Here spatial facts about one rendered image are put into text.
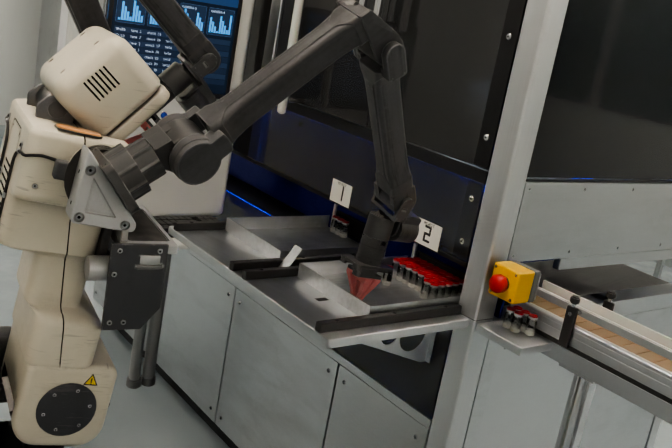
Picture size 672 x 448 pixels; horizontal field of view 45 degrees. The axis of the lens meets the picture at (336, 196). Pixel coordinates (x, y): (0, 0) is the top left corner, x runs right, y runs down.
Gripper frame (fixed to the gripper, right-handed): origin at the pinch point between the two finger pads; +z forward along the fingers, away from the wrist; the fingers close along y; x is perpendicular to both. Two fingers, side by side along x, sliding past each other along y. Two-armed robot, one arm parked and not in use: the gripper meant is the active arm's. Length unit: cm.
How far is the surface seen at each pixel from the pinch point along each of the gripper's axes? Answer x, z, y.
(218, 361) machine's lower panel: 87, 57, 33
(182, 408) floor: 109, 86, 40
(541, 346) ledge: -25.8, -2.5, 32.1
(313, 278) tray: 14.0, 0.4, -1.0
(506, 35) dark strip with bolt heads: -3, -63, 16
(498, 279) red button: -18.5, -14.1, 19.9
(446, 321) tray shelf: -10.3, -0.8, 18.4
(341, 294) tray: 3.6, -0.1, -1.0
